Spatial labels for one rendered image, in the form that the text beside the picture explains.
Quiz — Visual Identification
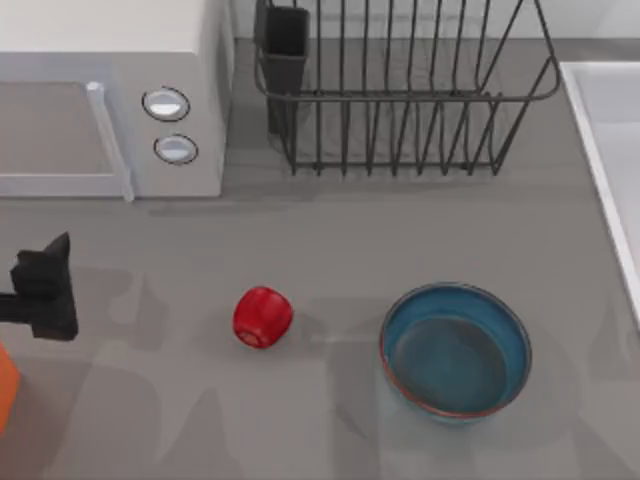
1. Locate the microwave door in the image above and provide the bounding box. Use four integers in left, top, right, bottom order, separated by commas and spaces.
0, 66, 132, 198

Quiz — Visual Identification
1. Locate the pale microwave oven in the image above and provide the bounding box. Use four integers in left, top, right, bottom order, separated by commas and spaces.
0, 0, 236, 203

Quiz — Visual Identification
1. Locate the dark cutlery holder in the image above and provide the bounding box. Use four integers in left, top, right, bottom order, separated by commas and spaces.
254, 0, 311, 135

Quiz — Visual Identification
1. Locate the red apple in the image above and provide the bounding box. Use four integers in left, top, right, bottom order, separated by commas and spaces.
232, 285, 295, 350

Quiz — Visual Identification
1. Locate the orange box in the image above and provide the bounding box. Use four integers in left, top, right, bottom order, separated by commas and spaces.
0, 341, 22, 435

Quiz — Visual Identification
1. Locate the blue bowl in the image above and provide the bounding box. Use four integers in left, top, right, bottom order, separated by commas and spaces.
379, 282, 533, 427

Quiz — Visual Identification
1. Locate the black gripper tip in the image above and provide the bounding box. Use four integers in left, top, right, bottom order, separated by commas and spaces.
0, 231, 80, 343

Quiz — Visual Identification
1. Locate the microwave knob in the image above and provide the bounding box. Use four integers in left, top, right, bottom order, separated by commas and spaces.
141, 86, 192, 123
153, 133, 200, 166

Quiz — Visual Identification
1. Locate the microwave door handle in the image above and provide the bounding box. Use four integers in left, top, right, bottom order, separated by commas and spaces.
85, 81, 136, 203

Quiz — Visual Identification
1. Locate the dark wire dish rack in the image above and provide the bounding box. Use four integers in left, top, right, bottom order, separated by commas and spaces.
253, 0, 562, 178

